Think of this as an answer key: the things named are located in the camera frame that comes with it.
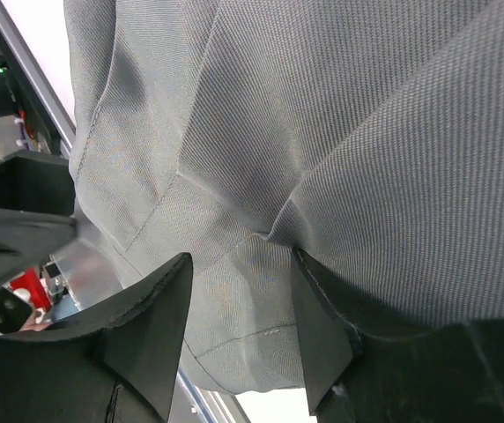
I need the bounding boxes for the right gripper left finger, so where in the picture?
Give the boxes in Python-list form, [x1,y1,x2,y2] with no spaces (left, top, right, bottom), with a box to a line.
[0,253,193,422]

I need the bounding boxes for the grey skirt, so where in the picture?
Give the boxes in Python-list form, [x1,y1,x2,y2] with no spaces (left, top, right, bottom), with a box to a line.
[63,1,504,394]

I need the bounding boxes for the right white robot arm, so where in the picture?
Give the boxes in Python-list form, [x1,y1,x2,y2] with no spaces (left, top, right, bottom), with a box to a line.
[0,150,436,422]

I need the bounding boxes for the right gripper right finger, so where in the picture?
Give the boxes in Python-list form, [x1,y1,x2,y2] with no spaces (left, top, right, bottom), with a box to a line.
[292,248,429,414]

